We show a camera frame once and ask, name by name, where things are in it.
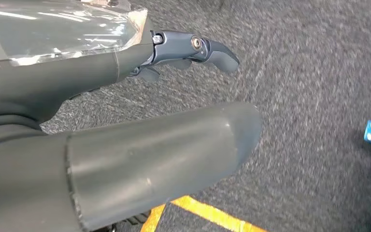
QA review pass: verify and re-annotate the yellow floor tape square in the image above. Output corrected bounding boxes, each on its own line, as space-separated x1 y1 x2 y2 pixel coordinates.
140 195 268 232

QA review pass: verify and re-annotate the black ribbed robot foot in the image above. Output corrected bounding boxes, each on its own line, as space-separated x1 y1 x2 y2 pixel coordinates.
91 209 153 232

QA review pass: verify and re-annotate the ribbed grey left arm sleeve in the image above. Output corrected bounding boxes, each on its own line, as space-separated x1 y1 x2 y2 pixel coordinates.
0 114 48 149

